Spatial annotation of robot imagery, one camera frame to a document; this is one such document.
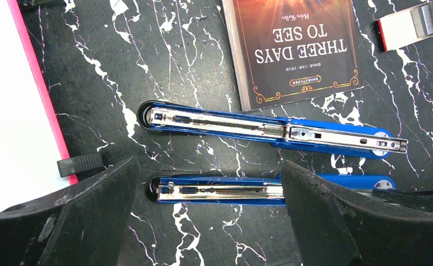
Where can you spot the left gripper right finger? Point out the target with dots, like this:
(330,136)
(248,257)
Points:
(334,225)

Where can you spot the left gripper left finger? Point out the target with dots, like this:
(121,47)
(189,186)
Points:
(82,224)

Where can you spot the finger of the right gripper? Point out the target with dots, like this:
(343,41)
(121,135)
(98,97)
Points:
(420,200)

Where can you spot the blue stapler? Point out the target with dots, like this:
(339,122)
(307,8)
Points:
(307,135)

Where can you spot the staples box tray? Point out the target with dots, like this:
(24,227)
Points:
(406,27)

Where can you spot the pink framed whiteboard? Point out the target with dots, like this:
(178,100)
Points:
(31,141)

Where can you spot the three days to see book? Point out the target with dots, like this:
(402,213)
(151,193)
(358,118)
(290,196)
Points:
(289,51)

